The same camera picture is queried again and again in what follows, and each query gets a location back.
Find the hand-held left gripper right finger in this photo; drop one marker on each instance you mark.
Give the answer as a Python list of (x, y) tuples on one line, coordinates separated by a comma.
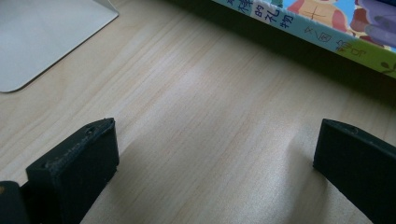
[(361, 168)]

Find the light blue cartoon animals book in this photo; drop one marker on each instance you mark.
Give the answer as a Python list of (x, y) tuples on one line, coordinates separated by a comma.
[(327, 14)]

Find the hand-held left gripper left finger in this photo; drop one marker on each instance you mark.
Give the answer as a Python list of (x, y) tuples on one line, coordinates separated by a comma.
[(77, 168)]

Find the clear acrylic book rack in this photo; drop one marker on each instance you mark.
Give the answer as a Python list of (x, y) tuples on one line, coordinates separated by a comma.
[(37, 40)]

